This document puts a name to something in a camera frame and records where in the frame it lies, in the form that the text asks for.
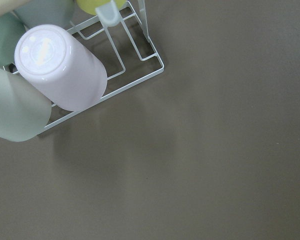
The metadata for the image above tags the wooden rack handle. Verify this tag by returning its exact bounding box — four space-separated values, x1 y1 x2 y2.
0 0 30 16

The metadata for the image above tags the white wire cup rack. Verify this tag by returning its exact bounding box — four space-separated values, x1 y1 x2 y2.
43 0 165 131

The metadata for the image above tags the pink cup on rack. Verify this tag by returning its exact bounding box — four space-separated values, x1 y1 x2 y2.
14 24 108 111

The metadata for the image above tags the yellow cup on rack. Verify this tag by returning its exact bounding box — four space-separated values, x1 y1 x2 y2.
76 0 114 15

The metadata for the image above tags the green cup on rack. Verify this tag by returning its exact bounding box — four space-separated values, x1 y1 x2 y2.
0 12 26 68

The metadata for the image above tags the white cup on rack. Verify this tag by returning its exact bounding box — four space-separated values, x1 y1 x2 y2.
0 68 52 142

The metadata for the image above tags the grey cup on rack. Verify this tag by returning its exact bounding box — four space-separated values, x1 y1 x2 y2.
13 0 75 29

